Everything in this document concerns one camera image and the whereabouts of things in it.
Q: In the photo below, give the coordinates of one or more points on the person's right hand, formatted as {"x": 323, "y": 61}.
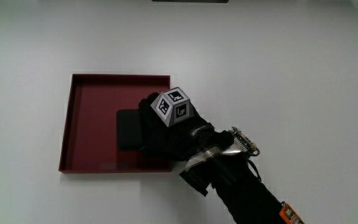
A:
{"x": 166, "y": 140}

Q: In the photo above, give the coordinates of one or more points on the black battery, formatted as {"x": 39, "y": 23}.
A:
{"x": 130, "y": 130}

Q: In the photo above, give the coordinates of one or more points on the dark red square plate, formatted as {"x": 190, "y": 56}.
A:
{"x": 95, "y": 124}

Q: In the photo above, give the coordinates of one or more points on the person's right forearm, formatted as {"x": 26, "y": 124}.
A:
{"x": 241, "y": 183}

